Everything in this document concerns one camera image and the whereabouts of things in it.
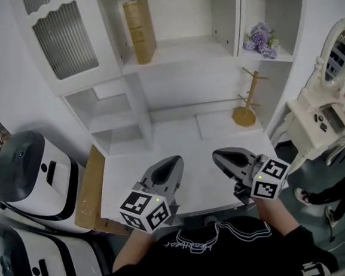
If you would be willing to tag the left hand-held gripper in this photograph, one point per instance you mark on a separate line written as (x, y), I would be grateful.
(142, 209)

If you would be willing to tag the brown cardboard box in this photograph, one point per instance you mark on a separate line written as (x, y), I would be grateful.
(89, 195)

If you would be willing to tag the person's right forearm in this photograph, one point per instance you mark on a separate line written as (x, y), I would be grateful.
(275, 218)

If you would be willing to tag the grey storage box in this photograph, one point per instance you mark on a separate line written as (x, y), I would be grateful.
(333, 118)

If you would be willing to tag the wooden mug tree stand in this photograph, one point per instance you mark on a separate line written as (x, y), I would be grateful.
(244, 117)

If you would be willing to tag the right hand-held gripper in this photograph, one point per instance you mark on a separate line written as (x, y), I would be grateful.
(269, 180)

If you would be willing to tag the white ornate dressing table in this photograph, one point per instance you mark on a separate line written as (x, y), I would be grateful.
(303, 129)

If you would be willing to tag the white desk with hutch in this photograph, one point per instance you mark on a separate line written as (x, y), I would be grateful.
(191, 144)

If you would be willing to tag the small black bottle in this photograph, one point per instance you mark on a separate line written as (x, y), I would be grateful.
(316, 118)

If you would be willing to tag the white oval vanity mirror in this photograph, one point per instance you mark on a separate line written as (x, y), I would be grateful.
(337, 53)

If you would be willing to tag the person's grey shoe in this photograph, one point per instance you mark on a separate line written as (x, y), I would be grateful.
(211, 220)

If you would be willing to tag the person's black t-shirt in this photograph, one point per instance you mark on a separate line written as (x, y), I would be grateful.
(231, 264)

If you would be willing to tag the tan hardcover book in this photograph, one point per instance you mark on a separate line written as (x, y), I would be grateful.
(143, 31)

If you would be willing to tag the person's left forearm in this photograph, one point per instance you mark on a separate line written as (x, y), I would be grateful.
(131, 252)

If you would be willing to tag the purple flower bouquet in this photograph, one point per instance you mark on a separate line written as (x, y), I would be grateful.
(261, 36)

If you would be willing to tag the small black case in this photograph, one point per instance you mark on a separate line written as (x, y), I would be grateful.
(323, 126)

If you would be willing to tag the ribbed glass cabinet door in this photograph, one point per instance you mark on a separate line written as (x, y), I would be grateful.
(64, 38)

